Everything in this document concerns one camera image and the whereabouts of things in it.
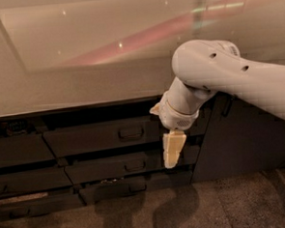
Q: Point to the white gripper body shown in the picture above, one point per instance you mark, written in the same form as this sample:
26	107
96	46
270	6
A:
172	118

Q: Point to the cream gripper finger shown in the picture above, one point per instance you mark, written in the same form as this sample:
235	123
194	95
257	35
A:
155	109
173	143

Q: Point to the dark drawer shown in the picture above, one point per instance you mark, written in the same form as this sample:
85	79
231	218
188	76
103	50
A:
18	150
45	205
33	180
133	185
65	142
99	169

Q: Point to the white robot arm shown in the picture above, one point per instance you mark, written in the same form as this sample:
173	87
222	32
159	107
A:
203	68

